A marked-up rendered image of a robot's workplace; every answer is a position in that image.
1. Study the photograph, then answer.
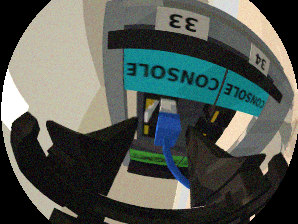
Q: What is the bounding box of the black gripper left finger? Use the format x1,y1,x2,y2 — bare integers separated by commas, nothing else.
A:
45,116,138,197

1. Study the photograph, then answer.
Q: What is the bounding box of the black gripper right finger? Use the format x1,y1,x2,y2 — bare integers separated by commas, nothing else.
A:
185,127,266,208

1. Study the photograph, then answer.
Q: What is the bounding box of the blue network cable with plug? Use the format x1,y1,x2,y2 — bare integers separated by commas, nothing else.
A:
144,99,190,189

